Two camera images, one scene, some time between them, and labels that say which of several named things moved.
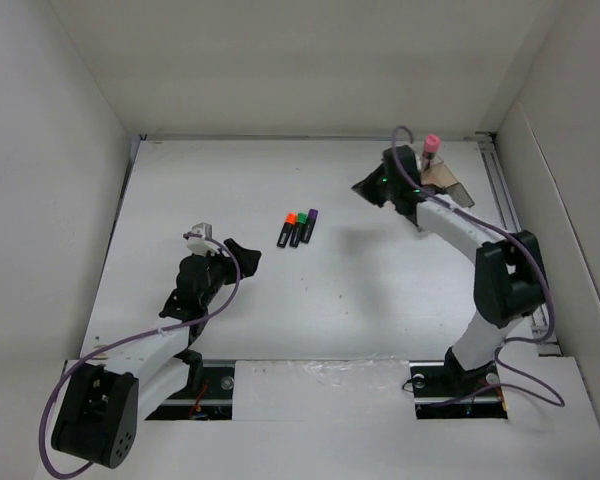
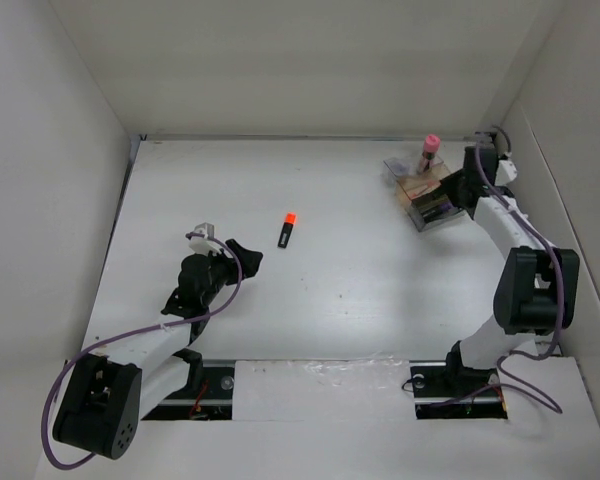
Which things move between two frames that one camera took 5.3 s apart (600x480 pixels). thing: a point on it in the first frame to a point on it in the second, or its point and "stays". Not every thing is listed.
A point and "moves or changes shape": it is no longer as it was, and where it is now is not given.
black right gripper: (368, 187) to (447, 184)
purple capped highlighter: (309, 225) moves or changes shape
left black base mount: (208, 396) stays
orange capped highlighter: (290, 221) stays
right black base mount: (441, 394) stays
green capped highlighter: (302, 218) moves or changes shape
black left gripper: (228, 264) stays
